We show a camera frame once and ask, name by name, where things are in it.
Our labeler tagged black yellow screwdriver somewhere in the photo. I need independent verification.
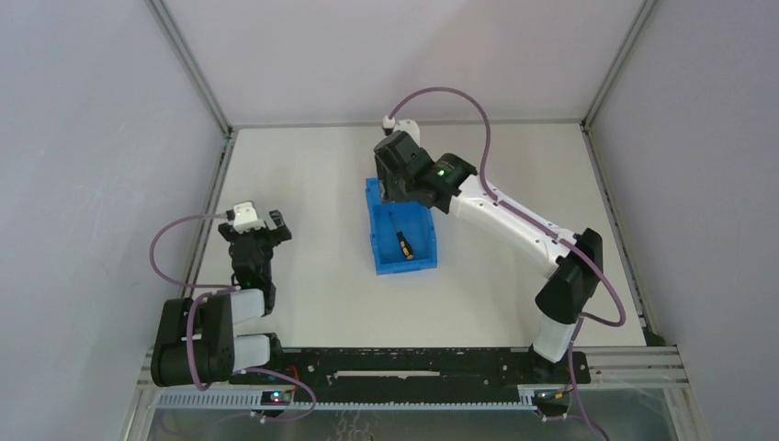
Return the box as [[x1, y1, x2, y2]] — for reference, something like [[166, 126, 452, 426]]
[[389, 212, 414, 260]]

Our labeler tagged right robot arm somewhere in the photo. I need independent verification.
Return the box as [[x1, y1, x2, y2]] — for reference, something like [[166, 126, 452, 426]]
[[373, 130, 603, 383]]

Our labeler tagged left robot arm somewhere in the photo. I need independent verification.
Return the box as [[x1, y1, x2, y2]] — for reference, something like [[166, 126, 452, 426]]
[[150, 203, 292, 390]]

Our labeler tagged blue plastic bin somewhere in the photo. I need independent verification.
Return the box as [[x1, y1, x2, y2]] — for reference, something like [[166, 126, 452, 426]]
[[365, 177, 437, 276]]

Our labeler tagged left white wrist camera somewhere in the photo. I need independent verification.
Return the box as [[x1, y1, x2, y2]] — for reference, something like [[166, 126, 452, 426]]
[[226, 201, 266, 234]]

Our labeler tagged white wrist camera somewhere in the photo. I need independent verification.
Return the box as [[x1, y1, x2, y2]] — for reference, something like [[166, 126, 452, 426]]
[[381, 116, 421, 144], [226, 201, 266, 234]]

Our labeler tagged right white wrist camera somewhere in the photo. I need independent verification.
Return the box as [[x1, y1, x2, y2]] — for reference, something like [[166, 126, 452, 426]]
[[381, 116, 421, 144]]

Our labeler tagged aluminium frame back rail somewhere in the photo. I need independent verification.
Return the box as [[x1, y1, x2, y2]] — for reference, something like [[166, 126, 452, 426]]
[[231, 118, 582, 131]]

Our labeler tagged aluminium frame rail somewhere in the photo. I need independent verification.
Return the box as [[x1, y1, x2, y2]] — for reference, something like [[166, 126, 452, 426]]
[[231, 118, 582, 131], [580, 0, 663, 345], [145, 0, 236, 297]]

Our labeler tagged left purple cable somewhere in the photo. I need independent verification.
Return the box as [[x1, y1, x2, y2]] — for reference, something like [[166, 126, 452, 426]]
[[149, 213, 318, 424]]

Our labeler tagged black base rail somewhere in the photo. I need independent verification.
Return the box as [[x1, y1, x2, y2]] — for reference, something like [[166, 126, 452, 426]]
[[229, 347, 591, 400]]

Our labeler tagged aluminium frame left rail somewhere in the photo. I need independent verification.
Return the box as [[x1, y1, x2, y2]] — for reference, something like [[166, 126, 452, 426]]
[[145, 0, 236, 297]]

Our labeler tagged grey slotted cable duct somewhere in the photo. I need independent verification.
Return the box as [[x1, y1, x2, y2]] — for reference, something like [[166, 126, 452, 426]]
[[156, 389, 536, 411]]

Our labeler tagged aluminium frame right rail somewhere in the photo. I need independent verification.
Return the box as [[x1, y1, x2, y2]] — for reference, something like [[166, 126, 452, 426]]
[[580, 0, 663, 345]]

